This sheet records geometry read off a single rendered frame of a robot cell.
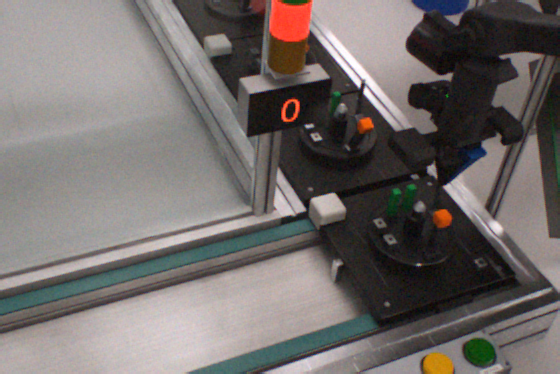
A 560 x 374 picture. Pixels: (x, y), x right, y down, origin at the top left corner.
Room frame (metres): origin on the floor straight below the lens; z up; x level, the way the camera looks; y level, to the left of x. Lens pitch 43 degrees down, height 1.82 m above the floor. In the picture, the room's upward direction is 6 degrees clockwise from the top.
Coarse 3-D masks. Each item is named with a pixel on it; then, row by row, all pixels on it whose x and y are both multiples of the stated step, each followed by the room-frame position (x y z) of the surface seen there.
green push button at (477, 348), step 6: (468, 342) 0.65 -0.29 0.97; (474, 342) 0.65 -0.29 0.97; (480, 342) 0.65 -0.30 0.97; (486, 342) 0.65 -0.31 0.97; (468, 348) 0.64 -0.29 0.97; (474, 348) 0.64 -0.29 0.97; (480, 348) 0.64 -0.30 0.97; (486, 348) 0.64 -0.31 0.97; (492, 348) 0.64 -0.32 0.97; (468, 354) 0.63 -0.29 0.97; (474, 354) 0.63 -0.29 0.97; (480, 354) 0.63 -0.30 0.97; (486, 354) 0.63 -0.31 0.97; (492, 354) 0.63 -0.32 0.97; (474, 360) 0.62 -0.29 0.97; (480, 360) 0.62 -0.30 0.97; (486, 360) 0.62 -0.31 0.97
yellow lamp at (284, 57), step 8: (272, 40) 0.83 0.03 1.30; (280, 40) 0.83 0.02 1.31; (304, 40) 0.84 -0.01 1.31; (272, 48) 0.83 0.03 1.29; (280, 48) 0.83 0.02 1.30; (288, 48) 0.82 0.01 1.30; (296, 48) 0.83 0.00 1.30; (304, 48) 0.84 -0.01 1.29; (272, 56) 0.83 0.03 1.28; (280, 56) 0.83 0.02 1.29; (288, 56) 0.82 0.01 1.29; (296, 56) 0.83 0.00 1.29; (304, 56) 0.84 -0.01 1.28; (272, 64) 0.83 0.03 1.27; (280, 64) 0.82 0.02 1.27; (288, 64) 0.82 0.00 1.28; (296, 64) 0.83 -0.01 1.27; (304, 64) 0.84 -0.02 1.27; (280, 72) 0.82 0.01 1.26; (288, 72) 0.82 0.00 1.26; (296, 72) 0.83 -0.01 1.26
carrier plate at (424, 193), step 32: (384, 192) 0.94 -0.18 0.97; (416, 192) 0.95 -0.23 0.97; (352, 224) 0.85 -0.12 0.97; (352, 256) 0.79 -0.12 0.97; (480, 256) 0.82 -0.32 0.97; (384, 288) 0.73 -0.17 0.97; (416, 288) 0.74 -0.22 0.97; (448, 288) 0.74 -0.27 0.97; (480, 288) 0.75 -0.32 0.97; (384, 320) 0.68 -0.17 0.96
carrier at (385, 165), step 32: (352, 96) 1.20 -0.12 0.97; (320, 128) 1.06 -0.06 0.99; (352, 128) 1.08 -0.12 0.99; (384, 128) 1.11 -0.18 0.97; (288, 160) 0.99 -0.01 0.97; (320, 160) 1.00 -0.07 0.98; (352, 160) 1.00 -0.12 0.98; (384, 160) 1.02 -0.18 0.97; (320, 192) 0.92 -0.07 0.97; (352, 192) 0.94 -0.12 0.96
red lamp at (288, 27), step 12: (276, 0) 0.84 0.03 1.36; (312, 0) 0.85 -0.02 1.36; (276, 12) 0.83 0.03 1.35; (288, 12) 0.82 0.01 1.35; (300, 12) 0.83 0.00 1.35; (276, 24) 0.83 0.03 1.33; (288, 24) 0.82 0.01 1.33; (300, 24) 0.83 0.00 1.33; (276, 36) 0.83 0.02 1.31; (288, 36) 0.82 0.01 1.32; (300, 36) 0.83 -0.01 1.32
